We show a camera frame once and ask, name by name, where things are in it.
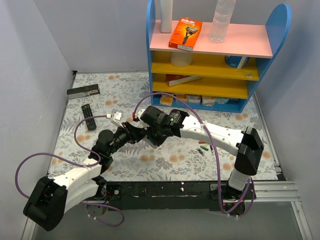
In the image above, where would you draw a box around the white remote control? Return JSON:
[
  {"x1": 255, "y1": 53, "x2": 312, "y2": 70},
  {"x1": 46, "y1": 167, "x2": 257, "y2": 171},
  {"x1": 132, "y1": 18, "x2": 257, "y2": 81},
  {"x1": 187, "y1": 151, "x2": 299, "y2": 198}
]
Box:
[{"x1": 143, "y1": 136, "x2": 158, "y2": 149}]

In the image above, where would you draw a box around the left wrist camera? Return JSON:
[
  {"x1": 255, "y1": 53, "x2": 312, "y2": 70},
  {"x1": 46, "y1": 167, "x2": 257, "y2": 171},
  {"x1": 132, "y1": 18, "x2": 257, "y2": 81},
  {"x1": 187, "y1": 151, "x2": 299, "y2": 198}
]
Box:
[{"x1": 111, "y1": 111, "x2": 123, "y2": 128}]

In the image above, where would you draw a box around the white cylinder roll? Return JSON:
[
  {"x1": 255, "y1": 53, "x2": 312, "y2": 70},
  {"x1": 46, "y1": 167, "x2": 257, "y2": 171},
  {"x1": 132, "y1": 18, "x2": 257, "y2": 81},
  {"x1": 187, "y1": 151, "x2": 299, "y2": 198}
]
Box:
[{"x1": 170, "y1": 52, "x2": 194, "y2": 68}]

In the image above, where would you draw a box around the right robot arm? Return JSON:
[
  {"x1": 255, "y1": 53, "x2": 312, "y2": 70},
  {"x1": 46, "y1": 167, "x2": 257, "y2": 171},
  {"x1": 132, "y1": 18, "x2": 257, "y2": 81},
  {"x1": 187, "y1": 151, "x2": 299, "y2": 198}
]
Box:
[{"x1": 137, "y1": 106, "x2": 264, "y2": 199}]

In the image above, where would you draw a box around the black rectangular box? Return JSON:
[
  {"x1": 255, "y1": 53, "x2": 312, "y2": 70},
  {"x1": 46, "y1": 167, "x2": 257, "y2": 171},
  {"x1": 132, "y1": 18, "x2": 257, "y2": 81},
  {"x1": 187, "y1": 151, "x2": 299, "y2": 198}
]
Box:
[{"x1": 66, "y1": 84, "x2": 101, "y2": 100}]

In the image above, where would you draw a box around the clear plastic water bottle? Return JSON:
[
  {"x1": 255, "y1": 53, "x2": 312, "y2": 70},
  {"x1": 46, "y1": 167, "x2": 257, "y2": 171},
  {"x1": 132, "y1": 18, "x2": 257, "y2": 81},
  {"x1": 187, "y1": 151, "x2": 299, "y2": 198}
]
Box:
[{"x1": 209, "y1": 0, "x2": 236, "y2": 43}]

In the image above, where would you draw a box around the orange razor box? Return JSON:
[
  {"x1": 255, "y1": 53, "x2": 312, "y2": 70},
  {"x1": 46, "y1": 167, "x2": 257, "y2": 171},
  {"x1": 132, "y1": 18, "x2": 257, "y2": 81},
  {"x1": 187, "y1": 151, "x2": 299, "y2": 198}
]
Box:
[{"x1": 168, "y1": 17, "x2": 203, "y2": 52}]

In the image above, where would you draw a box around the green soap pack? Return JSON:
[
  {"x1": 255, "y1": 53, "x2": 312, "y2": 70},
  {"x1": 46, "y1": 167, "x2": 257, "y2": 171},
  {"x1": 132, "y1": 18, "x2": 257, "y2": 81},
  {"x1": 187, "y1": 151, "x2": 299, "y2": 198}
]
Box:
[{"x1": 215, "y1": 97, "x2": 230, "y2": 105}]

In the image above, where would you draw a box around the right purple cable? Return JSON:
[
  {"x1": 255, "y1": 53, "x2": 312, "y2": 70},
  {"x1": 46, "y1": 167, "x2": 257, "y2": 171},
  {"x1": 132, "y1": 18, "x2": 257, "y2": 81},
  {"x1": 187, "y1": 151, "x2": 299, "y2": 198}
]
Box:
[{"x1": 132, "y1": 92, "x2": 256, "y2": 218}]

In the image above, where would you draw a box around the floral table cloth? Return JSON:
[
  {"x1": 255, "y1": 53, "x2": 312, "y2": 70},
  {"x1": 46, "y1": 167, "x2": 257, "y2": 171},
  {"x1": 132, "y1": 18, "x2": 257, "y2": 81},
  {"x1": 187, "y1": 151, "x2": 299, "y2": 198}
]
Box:
[{"x1": 48, "y1": 72, "x2": 278, "y2": 181}]

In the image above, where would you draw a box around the blue white cup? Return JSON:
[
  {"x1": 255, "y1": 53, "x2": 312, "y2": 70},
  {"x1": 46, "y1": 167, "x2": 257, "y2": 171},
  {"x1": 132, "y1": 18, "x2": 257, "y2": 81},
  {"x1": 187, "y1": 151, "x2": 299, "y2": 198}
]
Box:
[{"x1": 224, "y1": 55, "x2": 250, "y2": 69}]

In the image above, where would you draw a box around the white tall bottle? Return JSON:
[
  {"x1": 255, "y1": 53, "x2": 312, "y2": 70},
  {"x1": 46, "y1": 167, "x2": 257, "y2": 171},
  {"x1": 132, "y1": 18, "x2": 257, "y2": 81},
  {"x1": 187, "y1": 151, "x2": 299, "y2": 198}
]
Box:
[{"x1": 160, "y1": 0, "x2": 173, "y2": 34}]

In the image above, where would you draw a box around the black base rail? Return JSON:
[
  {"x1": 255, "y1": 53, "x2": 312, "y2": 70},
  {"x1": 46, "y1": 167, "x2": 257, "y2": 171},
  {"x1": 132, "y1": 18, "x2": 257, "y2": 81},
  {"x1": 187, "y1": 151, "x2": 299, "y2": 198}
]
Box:
[{"x1": 86, "y1": 181, "x2": 247, "y2": 212}]

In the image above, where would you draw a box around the black remote control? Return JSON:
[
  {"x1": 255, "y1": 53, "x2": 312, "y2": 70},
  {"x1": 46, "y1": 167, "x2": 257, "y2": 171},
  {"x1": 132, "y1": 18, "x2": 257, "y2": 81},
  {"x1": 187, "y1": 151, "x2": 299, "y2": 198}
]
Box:
[{"x1": 81, "y1": 104, "x2": 97, "y2": 131}]

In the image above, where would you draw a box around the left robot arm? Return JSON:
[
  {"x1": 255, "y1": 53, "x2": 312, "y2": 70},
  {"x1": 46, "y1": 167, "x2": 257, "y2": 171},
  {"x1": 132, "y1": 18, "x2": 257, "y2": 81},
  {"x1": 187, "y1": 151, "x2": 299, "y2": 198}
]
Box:
[{"x1": 23, "y1": 122, "x2": 144, "y2": 231}]

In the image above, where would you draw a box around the blue yellow pink shelf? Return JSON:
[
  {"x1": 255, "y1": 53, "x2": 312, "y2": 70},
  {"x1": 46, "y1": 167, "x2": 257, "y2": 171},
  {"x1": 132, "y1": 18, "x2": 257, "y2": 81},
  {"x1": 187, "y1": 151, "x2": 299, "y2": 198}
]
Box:
[{"x1": 146, "y1": 0, "x2": 292, "y2": 113}]

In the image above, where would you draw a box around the red white book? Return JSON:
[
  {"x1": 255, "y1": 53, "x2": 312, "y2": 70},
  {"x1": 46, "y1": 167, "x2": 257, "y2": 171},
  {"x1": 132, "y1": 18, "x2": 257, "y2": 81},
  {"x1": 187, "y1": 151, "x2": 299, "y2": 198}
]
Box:
[{"x1": 165, "y1": 74, "x2": 202, "y2": 87}]

